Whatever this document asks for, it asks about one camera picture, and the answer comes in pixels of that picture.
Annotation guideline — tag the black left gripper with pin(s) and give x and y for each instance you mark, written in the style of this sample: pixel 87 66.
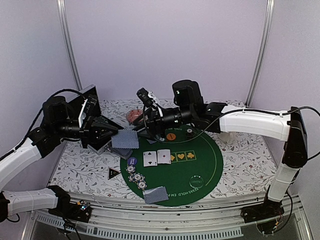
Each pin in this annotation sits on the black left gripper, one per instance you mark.
pixel 85 135

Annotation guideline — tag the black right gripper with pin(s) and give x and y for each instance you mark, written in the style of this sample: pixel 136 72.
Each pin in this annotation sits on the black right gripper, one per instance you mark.
pixel 154 124

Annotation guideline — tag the aluminium poker chip case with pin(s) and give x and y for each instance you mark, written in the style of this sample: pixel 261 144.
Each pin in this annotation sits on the aluminium poker chip case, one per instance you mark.
pixel 90 126

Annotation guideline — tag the red black 100 chip stack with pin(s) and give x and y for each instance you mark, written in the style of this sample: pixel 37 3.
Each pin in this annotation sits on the red black 100 chip stack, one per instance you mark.
pixel 189 133

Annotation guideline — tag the blue playing card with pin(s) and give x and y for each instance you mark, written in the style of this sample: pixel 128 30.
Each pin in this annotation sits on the blue playing card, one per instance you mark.
pixel 125 139
pixel 151 141
pixel 155 195

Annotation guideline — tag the orange big blind button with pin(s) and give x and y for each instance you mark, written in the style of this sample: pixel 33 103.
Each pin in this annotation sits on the orange big blind button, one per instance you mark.
pixel 171 136

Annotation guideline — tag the purple small blind button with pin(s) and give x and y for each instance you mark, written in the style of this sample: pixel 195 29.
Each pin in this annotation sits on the purple small blind button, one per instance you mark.
pixel 132 161

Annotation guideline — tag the white blue poker chip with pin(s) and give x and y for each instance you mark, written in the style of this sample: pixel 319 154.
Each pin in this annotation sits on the white blue poker chip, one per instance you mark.
pixel 136 177
pixel 142 185
pixel 130 169

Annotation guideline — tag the face-up ace of diamonds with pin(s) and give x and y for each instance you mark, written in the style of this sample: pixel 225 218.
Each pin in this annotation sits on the face-up ace of diamonds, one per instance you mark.
pixel 164 156

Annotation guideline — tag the face-up ace of clubs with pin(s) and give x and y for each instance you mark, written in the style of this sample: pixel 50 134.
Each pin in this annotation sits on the face-up ace of clubs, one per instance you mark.
pixel 150 159

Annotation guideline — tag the clear acrylic dealer button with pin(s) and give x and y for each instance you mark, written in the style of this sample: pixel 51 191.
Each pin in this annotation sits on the clear acrylic dealer button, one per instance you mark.
pixel 196 182

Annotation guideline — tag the blue playing card deck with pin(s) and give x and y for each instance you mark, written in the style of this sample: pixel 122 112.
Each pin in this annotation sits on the blue playing card deck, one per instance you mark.
pixel 123 152

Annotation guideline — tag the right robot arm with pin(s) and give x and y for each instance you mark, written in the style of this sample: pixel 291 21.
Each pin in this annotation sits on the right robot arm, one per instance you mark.
pixel 286 126

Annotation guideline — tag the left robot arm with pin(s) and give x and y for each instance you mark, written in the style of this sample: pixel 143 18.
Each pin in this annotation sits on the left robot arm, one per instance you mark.
pixel 36 145

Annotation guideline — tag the right arm base controller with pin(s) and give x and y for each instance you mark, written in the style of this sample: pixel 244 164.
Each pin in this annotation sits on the right arm base controller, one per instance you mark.
pixel 266 216

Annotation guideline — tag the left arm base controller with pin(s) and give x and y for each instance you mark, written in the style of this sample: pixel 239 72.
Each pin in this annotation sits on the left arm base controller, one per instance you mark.
pixel 80 211

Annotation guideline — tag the red patterned bowl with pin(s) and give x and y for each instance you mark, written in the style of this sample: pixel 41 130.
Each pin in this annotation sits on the red patterned bowl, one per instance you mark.
pixel 132 115

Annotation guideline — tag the cream ceramic mug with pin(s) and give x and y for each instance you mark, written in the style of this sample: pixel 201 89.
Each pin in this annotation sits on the cream ceramic mug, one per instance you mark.
pixel 227 136

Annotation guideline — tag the black triangular card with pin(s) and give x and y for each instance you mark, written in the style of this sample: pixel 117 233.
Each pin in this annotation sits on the black triangular card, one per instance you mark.
pixel 112 173

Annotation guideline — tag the round green poker mat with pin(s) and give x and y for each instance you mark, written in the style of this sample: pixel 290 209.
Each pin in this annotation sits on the round green poker mat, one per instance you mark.
pixel 189 157

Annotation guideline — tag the aluminium table front rail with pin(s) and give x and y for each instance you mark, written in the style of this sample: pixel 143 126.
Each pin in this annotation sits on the aluminium table front rail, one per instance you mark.
pixel 207 219

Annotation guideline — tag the left aluminium frame post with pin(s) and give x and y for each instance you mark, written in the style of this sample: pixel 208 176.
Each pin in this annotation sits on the left aluminium frame post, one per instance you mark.
pixel 61 7

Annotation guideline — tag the aluminium frame post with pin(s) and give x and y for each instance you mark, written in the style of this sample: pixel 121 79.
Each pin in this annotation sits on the aluminium frame post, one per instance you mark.
pixel 61 7
pixel 267 24

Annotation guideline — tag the right aluminium frame post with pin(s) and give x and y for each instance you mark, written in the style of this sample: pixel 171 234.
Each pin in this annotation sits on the right aluminium frame post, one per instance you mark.
pixel 267 24

